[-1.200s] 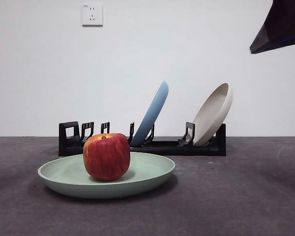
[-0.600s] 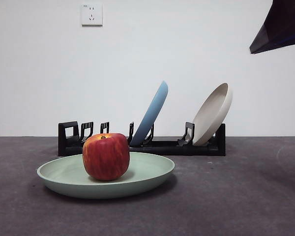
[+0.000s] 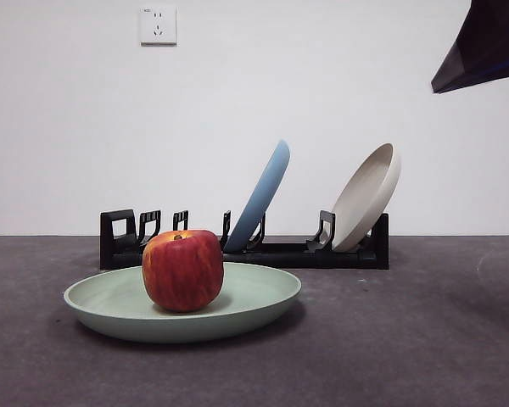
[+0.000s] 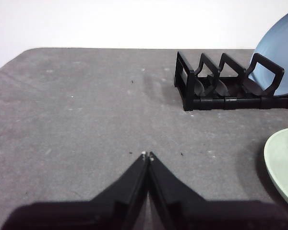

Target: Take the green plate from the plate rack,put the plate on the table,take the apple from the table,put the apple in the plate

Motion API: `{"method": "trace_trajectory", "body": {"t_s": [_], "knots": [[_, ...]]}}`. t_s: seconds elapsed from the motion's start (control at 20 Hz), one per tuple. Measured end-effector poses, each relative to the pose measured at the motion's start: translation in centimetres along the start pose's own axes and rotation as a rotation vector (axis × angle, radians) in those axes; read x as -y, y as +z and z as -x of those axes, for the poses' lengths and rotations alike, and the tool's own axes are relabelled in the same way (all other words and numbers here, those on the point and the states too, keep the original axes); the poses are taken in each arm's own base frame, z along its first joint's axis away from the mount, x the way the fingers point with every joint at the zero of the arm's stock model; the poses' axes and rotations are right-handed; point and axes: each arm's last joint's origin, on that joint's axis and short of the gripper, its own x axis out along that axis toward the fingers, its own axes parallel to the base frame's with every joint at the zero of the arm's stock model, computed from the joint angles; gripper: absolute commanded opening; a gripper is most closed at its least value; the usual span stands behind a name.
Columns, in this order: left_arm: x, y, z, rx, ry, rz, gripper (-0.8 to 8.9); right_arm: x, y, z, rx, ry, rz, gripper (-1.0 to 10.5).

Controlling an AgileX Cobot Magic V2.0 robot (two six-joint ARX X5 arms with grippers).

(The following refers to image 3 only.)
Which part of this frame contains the red apple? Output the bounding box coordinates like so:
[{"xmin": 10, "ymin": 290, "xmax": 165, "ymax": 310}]
[{"xmin": 142, "ymin": 229, "xmax": 225, "ymax": 314}]

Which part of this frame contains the green plate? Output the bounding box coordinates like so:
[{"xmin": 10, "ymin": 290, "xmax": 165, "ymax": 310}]
[{"xmin": 63, "ymin": 261, "xmax": 302, "ymax": 344}]

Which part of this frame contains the beige plate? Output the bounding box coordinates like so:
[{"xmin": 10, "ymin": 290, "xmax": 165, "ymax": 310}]
[{"xmin": 331, "ymin": 142, "xmax": 403, "ymax": 252}]

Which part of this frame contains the blue plate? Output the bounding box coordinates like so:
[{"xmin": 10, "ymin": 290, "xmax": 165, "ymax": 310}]
[{"xmin": 224, "ymin": 138, "xmax": 291, "ymax": 251}]

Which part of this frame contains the black plate rack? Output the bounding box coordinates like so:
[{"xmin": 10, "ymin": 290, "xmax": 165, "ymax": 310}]
[{"xmin": 99, "ymin": 209, "xmax": 390, "ymax": 270}]

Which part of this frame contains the white wall socket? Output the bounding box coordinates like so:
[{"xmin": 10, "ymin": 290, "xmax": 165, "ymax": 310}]
[{"xmin": 139, "ymin": 5, "xmax": 178, "ymax": 46}]

